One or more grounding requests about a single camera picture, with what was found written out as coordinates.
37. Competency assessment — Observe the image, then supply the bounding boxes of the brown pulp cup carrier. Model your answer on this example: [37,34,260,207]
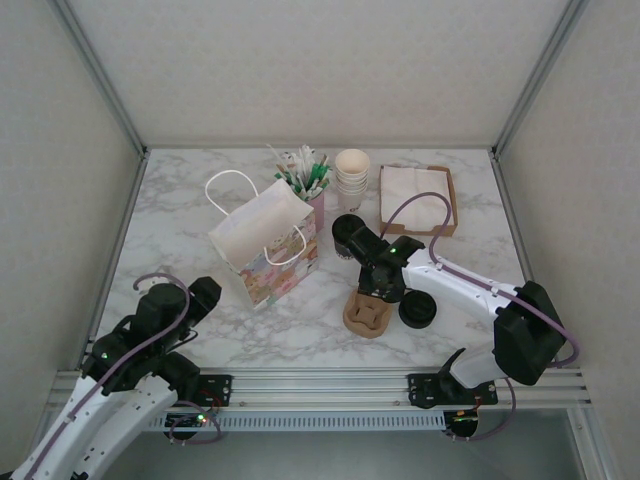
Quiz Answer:
[342,288,396,339]

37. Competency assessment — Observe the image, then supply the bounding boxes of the black plastic cup lid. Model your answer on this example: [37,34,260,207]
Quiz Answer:
[332,214,366,247]

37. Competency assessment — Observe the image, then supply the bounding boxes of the pastel animal print gift bag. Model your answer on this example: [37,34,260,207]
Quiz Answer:
[204,169,321,314]

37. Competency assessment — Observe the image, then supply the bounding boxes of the stack of black cup lids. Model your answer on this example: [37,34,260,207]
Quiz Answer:
[398,289,439,330]

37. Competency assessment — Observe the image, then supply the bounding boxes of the beige paper cup with print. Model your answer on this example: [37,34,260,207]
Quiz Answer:
[340,192,369,214]

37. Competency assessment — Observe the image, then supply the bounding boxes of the brown cardboard tray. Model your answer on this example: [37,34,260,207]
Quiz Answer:
[378,164,460,237]

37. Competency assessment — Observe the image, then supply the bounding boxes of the pink straw holder cup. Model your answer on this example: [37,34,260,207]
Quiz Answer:
[308,188,327,237]

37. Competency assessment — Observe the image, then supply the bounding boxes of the green wrapped straws bunch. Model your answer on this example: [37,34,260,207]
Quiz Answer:
[273,153,333,197]

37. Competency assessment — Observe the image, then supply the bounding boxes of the small control board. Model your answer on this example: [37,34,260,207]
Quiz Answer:
[164,412,214,432]
[446,408,482,439]

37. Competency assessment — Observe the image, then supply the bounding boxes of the white wrapped straws bunch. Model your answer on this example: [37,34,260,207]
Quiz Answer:
[279,144,317,177]

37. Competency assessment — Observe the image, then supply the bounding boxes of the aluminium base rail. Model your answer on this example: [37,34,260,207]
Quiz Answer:
[44,368,594,412]

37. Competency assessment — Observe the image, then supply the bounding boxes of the grey slotted cable duct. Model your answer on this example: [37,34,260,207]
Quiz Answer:
[149,412,446,432]

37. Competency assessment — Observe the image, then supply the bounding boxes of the aluminium frame post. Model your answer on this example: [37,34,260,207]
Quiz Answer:
[491,0,592,159]
[49,0,151,159]

